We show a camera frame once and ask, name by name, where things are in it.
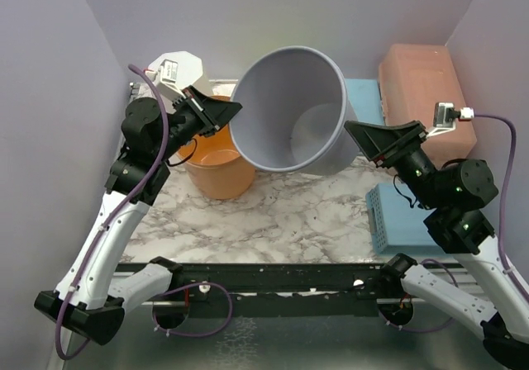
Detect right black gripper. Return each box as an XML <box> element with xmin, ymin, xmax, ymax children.
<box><xmin>342</xmin><ymin>118</ymin><xmax>443</xmax><ymax>208</ymax></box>

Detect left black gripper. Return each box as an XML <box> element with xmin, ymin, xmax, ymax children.
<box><xmin>155</xmin><ymin>84</ymin><xmax>242</xmax><ymax>162</ymax></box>

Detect small blue perforated basket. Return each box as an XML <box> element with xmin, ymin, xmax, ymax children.
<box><xmin>346</xmin><ymin>78</ymin><xmax>384</xmax><ymax>126</ymax></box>

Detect white octagonal bin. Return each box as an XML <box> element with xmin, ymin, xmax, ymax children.
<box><xmin>144</xmin><ymin>51</ymin><xmax>213</xmax><ymax>96</ymax></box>

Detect orange capybara bucket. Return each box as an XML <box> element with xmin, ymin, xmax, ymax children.
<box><xmin>175</xmin><ymin>95</ymin><xmax>256</xmax><ymax>201</ymax></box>

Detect pink translucent lidded box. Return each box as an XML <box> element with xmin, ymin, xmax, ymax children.
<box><xmin>379</xmin><ymin>44</ymin><xmax>477</xmax><ymax>168</ymax></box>

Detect grey round bucket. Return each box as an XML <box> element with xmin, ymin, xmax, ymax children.
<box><xmin>229</xmin><ymin>46</ymin><xmax>360</xmax><ymax>176</ymax></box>

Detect large blue perforated basket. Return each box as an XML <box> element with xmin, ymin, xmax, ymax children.
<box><xmin>365</xmin><ymin>183</ymin><xmax>445</xmax><ymax>257</ymax></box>

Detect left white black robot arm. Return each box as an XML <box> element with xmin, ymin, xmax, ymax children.
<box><xmin>34</xmin><ymin>87</ymin><xmax>242</xmax><ymax>345</ymax></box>

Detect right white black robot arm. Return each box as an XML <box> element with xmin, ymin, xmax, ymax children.
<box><xmin>344</xmin><ymin>121</ymin><xmax>528</xmax><ymax>369</ymax></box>

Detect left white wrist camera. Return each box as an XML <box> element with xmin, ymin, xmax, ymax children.
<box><xmin>144</xmin><ymin>59</ymin><xmax>184</xmax><ymax>102</ymax></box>

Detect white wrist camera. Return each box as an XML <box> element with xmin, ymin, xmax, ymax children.
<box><xmin>144</xmin><ymin>59</ymin><xmax>184</xmax><ymax>102</ymax></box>
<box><xmin>427</xmin><ymin>102</ymin><xmax>474</xmax><ymax>137</ymax></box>

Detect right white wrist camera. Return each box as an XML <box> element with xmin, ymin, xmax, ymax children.
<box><xmin>427</xmin><ymin>102</ymin><xmax>474</xmax><ymax>137</ymax></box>

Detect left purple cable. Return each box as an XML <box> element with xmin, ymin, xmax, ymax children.
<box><xmin>54</xmin><ymin>64</ymin><xmax>233</xmax><ymax>361</ymax></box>

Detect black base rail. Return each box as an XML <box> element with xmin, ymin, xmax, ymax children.
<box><xmin>146</xmin><ymin>263</ymin><xmax>404</xmax><ymax>318</ymax></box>

